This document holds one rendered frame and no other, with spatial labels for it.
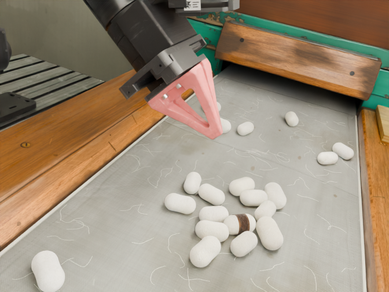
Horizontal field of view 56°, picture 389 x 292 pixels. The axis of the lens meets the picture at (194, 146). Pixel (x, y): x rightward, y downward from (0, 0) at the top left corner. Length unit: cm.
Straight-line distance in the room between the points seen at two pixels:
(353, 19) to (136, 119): 45
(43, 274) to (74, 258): 4
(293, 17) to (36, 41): 175
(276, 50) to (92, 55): 146
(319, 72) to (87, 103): 42
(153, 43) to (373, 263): 29
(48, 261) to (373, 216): 33
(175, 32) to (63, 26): 180
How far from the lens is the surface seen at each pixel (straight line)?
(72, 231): 36
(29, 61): 97
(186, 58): 35
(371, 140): 64
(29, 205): 38
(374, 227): 43
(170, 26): 36
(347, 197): 51
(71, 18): 211
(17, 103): 73
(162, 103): 38
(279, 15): 78
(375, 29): 77
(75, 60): 215
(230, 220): 37
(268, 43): 73
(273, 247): 37
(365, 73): 73
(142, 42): 36
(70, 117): 50
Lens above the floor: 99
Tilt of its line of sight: 30 degrees down
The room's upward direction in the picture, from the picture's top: 11 degrees clockwise
